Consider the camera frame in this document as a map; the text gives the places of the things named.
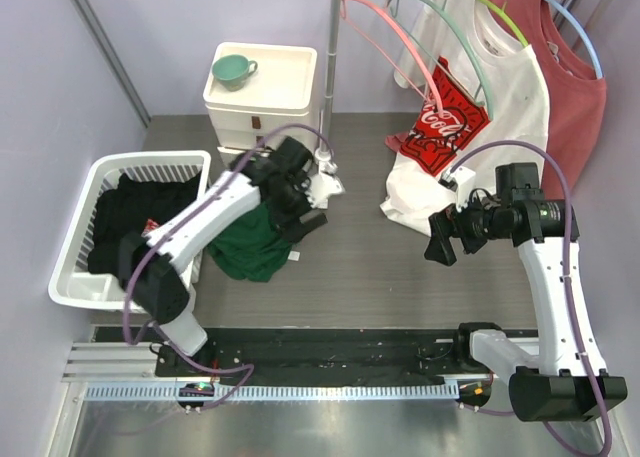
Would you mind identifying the lime green hanger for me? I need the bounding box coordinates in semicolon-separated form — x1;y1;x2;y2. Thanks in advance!
476;0;529;47

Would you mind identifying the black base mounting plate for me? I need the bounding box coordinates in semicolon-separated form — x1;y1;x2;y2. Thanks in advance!
154;326;541;384

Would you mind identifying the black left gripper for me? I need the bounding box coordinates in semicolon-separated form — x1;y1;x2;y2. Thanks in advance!
266;171;325;242

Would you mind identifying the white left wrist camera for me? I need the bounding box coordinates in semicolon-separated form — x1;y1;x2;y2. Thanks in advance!
306;149;345;210

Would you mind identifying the pink hanger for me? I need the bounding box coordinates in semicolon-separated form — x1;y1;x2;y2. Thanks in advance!
339;0;444;116

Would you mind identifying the teal cup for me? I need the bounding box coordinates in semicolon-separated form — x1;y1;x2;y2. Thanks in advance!
211;54;258;91

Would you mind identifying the white drawer unit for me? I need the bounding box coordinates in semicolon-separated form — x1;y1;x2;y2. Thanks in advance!
203;42;320;164

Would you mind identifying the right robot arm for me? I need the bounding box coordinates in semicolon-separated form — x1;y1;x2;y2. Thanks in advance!
424;163;628;422

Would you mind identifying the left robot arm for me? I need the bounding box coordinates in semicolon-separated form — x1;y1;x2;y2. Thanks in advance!
117;137;344;376

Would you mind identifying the black t-shirt in basket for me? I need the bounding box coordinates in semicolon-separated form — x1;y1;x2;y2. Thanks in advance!
87;173;201;276

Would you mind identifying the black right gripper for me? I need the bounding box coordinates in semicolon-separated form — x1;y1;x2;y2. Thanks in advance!
424;187;512;266

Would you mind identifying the white laundry basket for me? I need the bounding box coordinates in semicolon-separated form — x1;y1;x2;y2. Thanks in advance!
47;149;213;314

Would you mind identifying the blue hanger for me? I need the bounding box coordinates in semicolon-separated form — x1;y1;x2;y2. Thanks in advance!
544;0;604;79

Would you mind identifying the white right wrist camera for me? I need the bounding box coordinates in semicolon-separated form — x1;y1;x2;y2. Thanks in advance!
439;166;476;212

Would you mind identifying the white graphic t-shirt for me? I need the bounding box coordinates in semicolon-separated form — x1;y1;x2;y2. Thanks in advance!
380;0;550;234

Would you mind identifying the red t-shirt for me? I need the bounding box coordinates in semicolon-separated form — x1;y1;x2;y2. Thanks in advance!
489;0;607;188

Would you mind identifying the mint green hanger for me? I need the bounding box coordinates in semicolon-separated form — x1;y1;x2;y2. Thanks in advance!
385;0;494;119

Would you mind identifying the perforated white cable duct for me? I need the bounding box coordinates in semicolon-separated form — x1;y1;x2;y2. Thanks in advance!
84;382;459;402

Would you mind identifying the green t-shirt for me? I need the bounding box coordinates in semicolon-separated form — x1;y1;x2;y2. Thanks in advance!
207;203;293;283

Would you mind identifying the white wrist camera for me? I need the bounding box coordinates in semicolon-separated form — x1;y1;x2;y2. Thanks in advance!
306;149;345;210
439;166;476;212

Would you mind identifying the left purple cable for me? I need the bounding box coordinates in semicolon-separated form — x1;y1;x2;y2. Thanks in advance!
122;123;335;411

